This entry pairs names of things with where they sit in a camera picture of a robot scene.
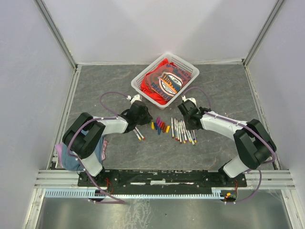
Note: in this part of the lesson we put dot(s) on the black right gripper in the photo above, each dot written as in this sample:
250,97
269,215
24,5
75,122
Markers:
188,127

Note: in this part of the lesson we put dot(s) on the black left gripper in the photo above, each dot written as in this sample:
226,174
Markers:
148,118

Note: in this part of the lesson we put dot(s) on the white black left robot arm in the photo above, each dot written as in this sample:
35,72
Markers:
83,136

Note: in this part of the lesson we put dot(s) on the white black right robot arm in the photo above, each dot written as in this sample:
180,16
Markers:
253,143

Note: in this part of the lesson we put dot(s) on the white plastic basket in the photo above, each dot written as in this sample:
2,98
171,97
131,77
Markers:
183,64

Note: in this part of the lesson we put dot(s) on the red printed cloth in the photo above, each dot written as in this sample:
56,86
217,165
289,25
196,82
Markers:
163,83

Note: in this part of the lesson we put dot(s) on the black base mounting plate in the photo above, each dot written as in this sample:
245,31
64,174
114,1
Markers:
122,178

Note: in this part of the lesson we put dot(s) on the blue pink cloth pile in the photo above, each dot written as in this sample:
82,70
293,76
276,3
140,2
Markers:
69,163

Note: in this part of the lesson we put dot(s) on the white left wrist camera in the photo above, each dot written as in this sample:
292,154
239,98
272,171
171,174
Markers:
134,98

